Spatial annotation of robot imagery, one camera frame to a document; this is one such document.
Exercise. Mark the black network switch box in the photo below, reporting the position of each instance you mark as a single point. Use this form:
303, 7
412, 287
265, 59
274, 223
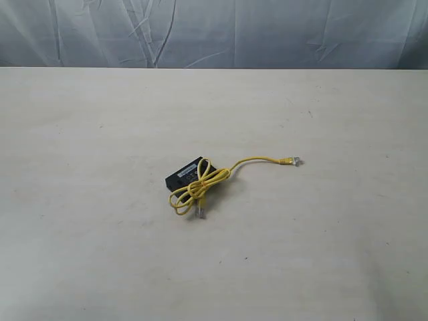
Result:
186, 175

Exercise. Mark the white wrinkled backdrop curtain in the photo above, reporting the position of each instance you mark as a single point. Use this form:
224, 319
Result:
215, 34

